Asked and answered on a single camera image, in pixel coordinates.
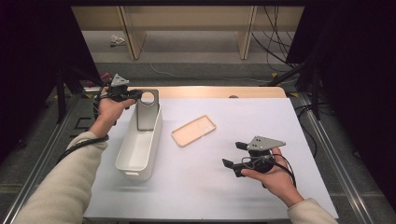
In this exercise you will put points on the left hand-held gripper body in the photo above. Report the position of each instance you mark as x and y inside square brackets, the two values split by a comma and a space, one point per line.
[118, 91]

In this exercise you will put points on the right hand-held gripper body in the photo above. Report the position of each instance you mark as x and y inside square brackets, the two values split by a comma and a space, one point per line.
[264, 143]

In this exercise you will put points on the transparent grey phone case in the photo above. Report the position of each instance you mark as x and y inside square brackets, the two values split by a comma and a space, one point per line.
[146, 115]

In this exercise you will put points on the beige phone case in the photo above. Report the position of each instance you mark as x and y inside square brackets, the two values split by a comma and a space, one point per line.
[193, 130]

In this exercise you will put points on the white plastic storage bin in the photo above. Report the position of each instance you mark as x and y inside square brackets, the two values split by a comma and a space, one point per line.
[137, 155]

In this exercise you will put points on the person's left hand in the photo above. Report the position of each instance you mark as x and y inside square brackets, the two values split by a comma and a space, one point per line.
[109, 110]

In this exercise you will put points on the person's right hand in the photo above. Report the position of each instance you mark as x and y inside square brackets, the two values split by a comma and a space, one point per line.
[280, 182]

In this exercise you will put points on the small pink object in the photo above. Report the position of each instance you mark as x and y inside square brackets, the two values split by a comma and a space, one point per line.
[106, 76]

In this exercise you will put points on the crumpled white paper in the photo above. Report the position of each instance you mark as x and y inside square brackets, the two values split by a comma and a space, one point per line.
[116, 39]

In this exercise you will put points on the black metal stand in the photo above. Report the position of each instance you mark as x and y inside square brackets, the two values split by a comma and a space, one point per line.
[63, 93]
[314, 84]

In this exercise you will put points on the light wooden shelf unit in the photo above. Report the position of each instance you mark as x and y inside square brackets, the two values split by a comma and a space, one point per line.
[186, 18]

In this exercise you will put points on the aluminium floor rail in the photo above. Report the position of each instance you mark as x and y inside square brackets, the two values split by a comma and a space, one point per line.
[37, 174]
[339, 161]

